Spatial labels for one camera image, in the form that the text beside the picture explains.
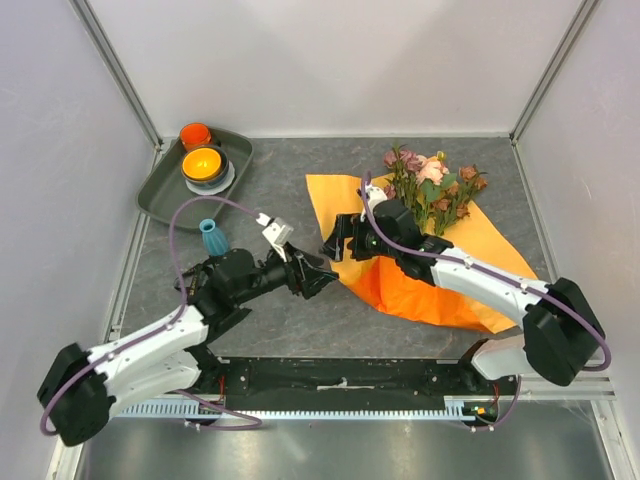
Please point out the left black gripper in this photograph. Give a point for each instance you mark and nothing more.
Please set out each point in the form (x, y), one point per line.
(303, 274)

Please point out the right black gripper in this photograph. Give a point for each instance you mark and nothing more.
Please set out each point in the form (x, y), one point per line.
(348, 225)

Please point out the orange flower bouquet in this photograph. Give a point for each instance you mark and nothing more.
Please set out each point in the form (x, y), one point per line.
(437, 195)

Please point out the orange wrapping paper sheet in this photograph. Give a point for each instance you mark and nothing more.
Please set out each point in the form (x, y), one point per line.
(380, 282)

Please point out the black ribbon with gold text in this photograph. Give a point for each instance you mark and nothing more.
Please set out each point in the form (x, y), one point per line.
(195, 277)

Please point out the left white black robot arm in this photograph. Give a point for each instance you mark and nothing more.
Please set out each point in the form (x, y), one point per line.
(85, 388)

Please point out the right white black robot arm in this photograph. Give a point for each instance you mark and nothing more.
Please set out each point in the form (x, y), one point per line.
(560, 335)

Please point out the blue ribbed vase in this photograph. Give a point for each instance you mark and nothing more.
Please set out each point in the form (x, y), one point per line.
(214, 240)

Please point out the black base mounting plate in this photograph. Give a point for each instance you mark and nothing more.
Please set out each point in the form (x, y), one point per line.
(242, 376)

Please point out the white plate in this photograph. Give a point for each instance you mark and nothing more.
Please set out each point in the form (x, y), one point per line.
(220, 186)

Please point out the dark grey bowl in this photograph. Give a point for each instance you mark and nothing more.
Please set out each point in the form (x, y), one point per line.
(224, 170)

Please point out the orange bowl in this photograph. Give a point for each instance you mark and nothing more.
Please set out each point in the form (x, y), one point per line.
(202, 164)

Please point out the grey green plastic tray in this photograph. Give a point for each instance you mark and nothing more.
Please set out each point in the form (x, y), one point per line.
(164, 190)

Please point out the orange plastic cup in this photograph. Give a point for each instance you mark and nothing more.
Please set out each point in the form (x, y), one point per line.
(195, 135)

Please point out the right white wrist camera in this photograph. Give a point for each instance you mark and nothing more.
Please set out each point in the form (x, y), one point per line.
(371, 196)

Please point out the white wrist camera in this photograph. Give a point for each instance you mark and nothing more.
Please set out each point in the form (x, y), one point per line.
(276, 232)
(371, 196)

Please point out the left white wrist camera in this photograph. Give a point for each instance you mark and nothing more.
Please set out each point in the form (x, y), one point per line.
(276, 232)

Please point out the grey slotted cable duct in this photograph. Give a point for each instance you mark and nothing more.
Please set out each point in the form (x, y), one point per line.
(183, 408)

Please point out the left aluminium frame post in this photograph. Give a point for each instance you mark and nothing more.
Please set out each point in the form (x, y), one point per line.
(99, 37)

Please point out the aluminium frame post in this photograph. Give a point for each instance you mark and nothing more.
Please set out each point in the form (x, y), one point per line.
(568, 41)
(99, 37)

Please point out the right aluminium frame post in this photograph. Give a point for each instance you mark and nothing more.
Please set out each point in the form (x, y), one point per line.
(568, 41)

